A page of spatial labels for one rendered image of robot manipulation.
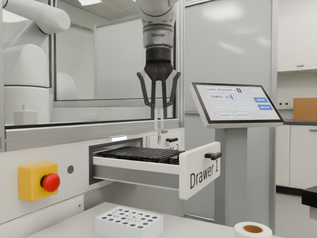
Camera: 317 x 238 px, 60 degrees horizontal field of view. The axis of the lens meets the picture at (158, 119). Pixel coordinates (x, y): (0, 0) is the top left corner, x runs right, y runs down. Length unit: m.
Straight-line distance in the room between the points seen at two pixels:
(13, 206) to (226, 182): 1.28
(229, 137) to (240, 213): 0.48
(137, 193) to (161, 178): 0.35
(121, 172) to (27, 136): 0.26
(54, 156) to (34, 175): 0.10
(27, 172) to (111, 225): 0.21
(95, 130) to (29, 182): 0.26
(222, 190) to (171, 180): 1.08
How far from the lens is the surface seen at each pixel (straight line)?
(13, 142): 0.65
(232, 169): 1.73
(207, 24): 2.66
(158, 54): 0.78
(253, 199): 2.53
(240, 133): 1.73
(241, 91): 1.79
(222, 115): 1.57
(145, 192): 1.10
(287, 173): 3.73
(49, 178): 0.63
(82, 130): 0.78
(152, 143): 1.07
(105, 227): 0.64
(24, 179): 0.65
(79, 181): 0.80
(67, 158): 0.76
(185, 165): 0.65
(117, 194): 0.95
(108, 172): 0.80
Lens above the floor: 1.03
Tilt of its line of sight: 2 degrees down
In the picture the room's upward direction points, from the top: straight up
